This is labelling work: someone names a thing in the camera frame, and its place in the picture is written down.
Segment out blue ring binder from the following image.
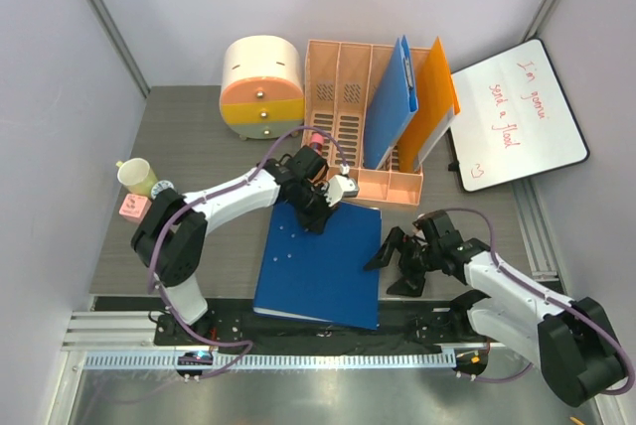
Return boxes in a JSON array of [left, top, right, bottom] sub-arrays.
[[252, 203, 382, 330]]

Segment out pink sticky note pad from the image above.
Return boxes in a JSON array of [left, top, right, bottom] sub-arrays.
[[118, 194, 152, 224]]

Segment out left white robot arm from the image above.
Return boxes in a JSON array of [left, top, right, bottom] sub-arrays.
[[130, 146, 358, 345]]

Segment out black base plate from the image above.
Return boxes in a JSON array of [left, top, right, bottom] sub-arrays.
[[152, 297, 509, 347]]

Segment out orange folder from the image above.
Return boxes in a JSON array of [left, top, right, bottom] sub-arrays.
[[397, 37, 460, 173]]

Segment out light blue thin folder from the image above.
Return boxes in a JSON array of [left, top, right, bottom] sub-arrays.
[[363, 36, 418, 170]]

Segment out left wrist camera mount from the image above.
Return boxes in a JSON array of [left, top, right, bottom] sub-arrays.
[[325, 164, 360, 208]]

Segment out small blue-label bottle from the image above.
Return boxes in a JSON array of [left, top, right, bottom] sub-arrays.
[[150, 180, 174, 200]]

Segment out yellow cabinet drawer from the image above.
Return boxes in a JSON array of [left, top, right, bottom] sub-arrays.
[[220, 98, 305, 125]]

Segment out orange desk file organizer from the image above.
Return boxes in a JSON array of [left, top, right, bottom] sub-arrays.
[[304, 40, 424, 210]]

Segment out perforated cable tray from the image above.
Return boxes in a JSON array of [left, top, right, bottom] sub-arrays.
[[83, 349, 456, 370]]

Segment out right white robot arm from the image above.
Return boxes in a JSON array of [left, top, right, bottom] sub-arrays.
[[364, 211, 635, 407]]

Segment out white dry-erase board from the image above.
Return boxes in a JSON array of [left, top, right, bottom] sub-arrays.
[[450, 38, 590, 193]]

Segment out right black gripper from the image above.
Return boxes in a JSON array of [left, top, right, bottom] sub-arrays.
[[365, 226, 440, 298]]

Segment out white arched drawer cabinet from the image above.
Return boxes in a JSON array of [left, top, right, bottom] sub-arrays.
[[218, 34, 306, 141]]

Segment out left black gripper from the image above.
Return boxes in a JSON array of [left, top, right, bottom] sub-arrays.
[[287, 184, 338, 235]]

